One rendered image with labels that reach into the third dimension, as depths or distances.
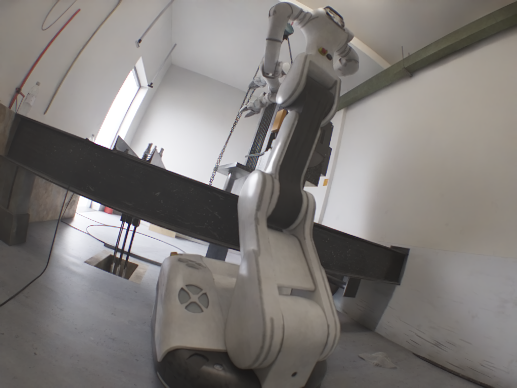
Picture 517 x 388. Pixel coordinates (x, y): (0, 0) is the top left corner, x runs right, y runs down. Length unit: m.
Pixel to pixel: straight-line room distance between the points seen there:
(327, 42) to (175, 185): 0.95
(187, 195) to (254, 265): 0.64
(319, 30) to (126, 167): 1.08
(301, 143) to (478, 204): 1.36
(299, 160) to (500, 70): 1.95
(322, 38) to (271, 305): 1.00
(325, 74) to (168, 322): 0.97
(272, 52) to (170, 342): 1.14
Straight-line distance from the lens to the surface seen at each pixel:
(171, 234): 3.51
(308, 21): 1.15
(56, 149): 1.33
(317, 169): 1.87
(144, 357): 0.85
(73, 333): 0.89
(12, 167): 1.46
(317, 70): 0.92
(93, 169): 1.20
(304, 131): 0.78
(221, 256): 2.12
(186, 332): 0.61
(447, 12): 2.75
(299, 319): 0.53
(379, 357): 1.41
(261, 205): 0.64
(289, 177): 0.74
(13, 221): 1.41
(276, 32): 1.11
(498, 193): 1.76
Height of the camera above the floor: 0.54
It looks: 8 degrees up
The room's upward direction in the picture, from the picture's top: 18 degrees clockwise
